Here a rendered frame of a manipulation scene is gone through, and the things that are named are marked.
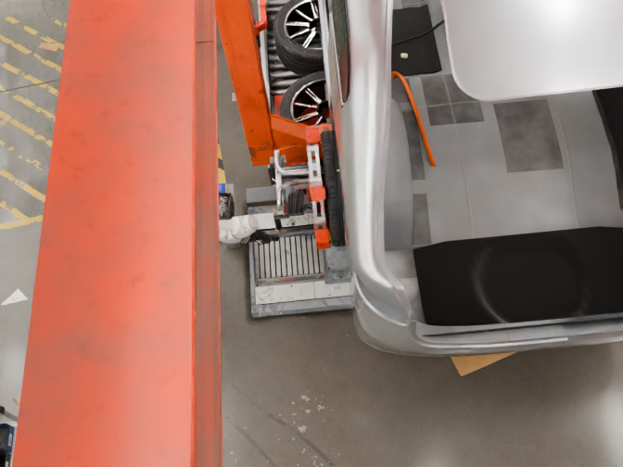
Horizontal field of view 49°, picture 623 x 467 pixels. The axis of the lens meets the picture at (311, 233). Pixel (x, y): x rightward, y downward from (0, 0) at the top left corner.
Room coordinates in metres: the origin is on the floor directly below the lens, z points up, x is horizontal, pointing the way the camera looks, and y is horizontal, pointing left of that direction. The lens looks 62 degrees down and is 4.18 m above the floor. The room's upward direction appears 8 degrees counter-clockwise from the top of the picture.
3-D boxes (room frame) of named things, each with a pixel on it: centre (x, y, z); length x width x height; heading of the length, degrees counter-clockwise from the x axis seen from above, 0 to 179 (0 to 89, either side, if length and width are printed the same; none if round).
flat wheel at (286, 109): (2.93, -0.22, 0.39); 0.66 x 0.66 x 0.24
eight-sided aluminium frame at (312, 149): (2.07, -0.06, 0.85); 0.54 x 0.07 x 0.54; 178
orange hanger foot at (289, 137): (2.58, -0.10, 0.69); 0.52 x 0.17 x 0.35; 88
